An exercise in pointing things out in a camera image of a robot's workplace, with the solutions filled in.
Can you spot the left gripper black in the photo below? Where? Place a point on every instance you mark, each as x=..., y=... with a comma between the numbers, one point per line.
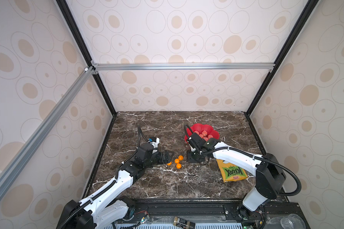
x=167, y=159

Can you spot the diagonal aluminium frame bar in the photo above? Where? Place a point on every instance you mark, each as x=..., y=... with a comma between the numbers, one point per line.
x=18, y=163

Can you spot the clear plastic cup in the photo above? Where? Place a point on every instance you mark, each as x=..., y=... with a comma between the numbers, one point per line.
x=292, y=221

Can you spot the dark glass bottle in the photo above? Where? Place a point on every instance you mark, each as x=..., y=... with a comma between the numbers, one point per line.
x=183, y=223

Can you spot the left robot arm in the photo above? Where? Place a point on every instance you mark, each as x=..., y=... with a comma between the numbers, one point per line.
x=104, y=206

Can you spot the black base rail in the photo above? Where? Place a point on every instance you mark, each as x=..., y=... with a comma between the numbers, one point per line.
x=206, y=214

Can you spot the red flower-shaped fruit bowl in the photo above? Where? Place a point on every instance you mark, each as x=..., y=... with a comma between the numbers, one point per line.
x=209, y=128

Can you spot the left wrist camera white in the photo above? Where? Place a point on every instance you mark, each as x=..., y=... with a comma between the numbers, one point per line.
x=154, y=141

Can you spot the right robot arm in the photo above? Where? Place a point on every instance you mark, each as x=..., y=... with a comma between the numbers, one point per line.
x=269, y=174

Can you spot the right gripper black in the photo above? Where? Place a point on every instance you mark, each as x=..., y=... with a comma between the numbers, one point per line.
x=193, y=156

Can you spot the yellow snack bag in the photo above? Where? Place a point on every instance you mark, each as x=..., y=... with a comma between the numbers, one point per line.
x=231, y=172

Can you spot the horizontal aluminium frame bar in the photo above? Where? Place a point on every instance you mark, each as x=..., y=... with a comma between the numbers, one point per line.
x=180, y=66

